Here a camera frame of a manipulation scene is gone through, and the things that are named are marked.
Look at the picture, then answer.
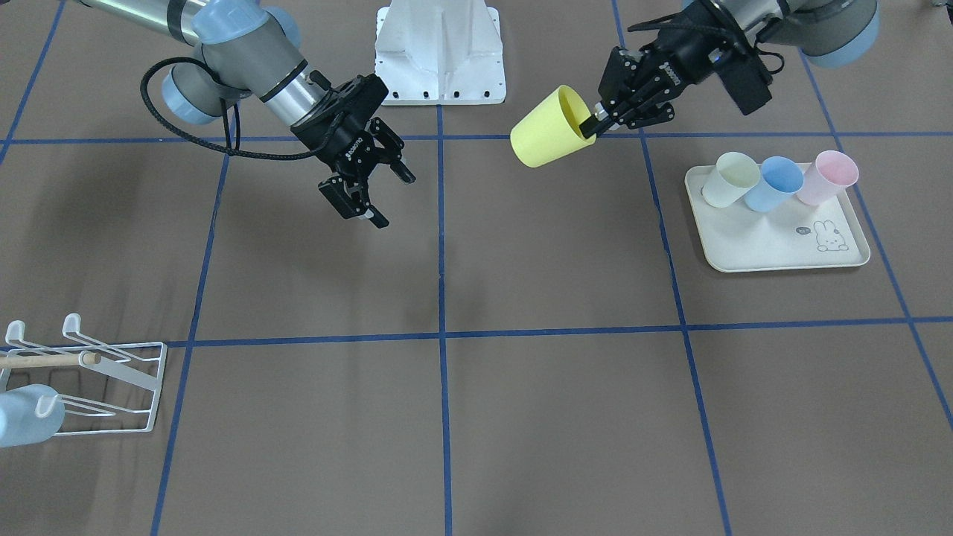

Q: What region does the cream plastic tray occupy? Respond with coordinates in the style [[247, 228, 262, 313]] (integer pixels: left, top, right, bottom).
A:
[[683, 165, 872, 272]]

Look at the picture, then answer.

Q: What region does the black braided cable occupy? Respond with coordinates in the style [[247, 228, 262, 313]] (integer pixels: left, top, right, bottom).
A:
[[139, 57, 328, 162]]

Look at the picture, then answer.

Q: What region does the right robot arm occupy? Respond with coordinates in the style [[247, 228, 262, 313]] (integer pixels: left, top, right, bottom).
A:
[[84, 1, 415, 229]]

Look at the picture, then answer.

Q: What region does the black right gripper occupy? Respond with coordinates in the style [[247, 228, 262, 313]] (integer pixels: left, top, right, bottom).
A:
[[290, 72, 416, 229]]

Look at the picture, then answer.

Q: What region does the cream plastic cup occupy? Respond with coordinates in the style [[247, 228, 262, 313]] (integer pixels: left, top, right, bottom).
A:
[[701, 150, 760, 209]]

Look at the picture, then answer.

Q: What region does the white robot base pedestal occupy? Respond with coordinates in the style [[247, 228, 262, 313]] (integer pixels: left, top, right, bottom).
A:
[[374, 1, 507, 106]]

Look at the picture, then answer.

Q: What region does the light blue plastic cup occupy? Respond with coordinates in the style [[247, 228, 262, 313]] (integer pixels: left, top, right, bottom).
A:
[[1, 384, 65, 447]]

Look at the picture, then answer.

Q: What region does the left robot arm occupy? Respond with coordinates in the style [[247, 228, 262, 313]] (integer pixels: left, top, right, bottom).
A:
[[579, 1, 879, 138]]

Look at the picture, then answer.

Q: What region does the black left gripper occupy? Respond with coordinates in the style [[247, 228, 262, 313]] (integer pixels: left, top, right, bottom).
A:
[[579, 1, 775, 141]]

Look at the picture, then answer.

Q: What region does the yellow plastic cup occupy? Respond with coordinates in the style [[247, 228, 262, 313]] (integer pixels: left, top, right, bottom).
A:
[[510, 85, 596, 168]]

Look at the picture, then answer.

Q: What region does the white wire cup rack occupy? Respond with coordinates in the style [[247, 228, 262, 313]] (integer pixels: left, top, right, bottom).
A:
[[2, 313, 169, 441]]

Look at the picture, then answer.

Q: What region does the pink plastic cup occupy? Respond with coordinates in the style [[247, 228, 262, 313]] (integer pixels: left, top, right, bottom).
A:
[[795, 150, 860, 206]]

